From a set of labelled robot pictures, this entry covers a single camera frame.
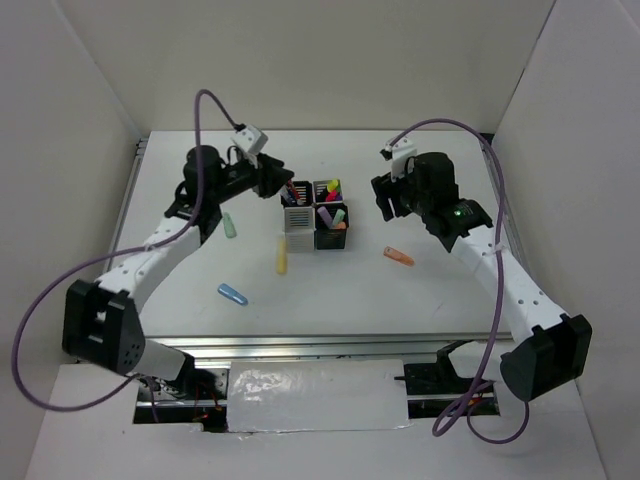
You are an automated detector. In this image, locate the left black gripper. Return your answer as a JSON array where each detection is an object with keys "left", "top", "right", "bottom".
[{"left": 211, "top": 152, "right": 296, "bottom": 206}]

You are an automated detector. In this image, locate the red ballpoint pen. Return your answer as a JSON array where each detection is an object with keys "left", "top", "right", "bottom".
[{"left": 286, "top": 181, "right": 304, "bottom": 206}]

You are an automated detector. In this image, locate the green pastel highlighter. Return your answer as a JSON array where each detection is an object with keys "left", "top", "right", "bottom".
[{"left": 332, "top": 209, "right": 346, "bottom": 228}]

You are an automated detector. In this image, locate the yellow pastel highlighter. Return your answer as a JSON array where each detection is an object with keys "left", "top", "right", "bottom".
[{"left": 276, "top": 238, "right": 288, "bottom": 275}]

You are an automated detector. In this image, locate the pink pastel highlighter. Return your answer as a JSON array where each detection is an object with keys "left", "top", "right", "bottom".
[{"left": 317, "top": 206, "right": 333, "bottom": 229}]

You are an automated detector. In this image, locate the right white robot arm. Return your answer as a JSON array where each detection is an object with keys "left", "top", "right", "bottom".
[{"left": 371, "top": 147, "right": 593, "bottom": 402}]

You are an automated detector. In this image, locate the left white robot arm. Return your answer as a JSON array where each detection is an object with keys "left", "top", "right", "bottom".
[{"left": 62, "top": 146, "right": 294, "bottom": 399}]

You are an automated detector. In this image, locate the black back-left pen holder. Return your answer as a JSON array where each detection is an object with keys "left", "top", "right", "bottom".
[{"left": 280, "top": 181, "right": 313, "bottom": 208}]

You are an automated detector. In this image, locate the white front-left pen holder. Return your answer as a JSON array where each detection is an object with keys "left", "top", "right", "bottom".
[{"left": 284, "top": 206, "right": 315, "bottom": 253}]

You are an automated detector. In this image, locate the white back-right pen holder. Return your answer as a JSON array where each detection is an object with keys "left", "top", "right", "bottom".
[{"left": 313, "top": 179, "right": 332, "bottom": 204}]

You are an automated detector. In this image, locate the orange transparent correction tape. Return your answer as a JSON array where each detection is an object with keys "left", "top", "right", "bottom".
[{"left": 383, "top": 246, "right": 415, "bottom": 267}]

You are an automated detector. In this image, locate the green transparent correction tape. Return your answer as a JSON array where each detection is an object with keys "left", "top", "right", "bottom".
[{"left": 222, "top": 212, "right": 237, "bottom": 239}]

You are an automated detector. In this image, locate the black front-right pen holder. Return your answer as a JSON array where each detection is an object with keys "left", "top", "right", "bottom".
[{"left": 315, "top": 202, "right": 350, "bottom": 250}]

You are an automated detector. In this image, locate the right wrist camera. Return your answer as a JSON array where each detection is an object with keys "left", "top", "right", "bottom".
[{"left": 380, "top": 136, "right": 417, "bottom": 182}]

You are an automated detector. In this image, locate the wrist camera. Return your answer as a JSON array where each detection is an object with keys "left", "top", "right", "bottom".
[
  {"left": 231, "top": 124, "right": 269, "bottom": 168},
  {"left": 380, "top": 136, "right": 417, "bottom": 182}
]

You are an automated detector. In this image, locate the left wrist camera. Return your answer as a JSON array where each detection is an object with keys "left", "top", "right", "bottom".
[{"left": 231, "top": 124, "right": 269, "bottom": 168}]

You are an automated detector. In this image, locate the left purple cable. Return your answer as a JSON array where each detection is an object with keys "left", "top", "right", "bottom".
[{"left": 11, "top": 88, "right": 246, "bottom": 424}]

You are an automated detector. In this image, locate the purple cable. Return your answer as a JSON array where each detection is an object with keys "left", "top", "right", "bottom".
[
  {"left": 387, "top": 118, "right": 531, "bottom": 445},
  {"left": 11, "top": 88, "right": 246, "bottom": 424}
]

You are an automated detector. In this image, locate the aluminium rail frame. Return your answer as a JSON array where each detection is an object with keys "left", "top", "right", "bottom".
[{"left": 77, "top": 130, "right": 560, "bottom": 362}]

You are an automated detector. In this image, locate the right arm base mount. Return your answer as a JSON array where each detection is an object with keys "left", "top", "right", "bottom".
[{"left": 394, "top": 341, "right": 476, "bottom": 420}]

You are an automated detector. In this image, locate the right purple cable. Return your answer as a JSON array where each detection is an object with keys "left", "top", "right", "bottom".
[{"left": 387, "top": 118, "right": 531, "bottom": 445}]

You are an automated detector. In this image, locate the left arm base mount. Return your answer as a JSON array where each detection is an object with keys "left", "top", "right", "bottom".
[{"left": 133, "top": 368, "right": 230, "bottom": 433}]

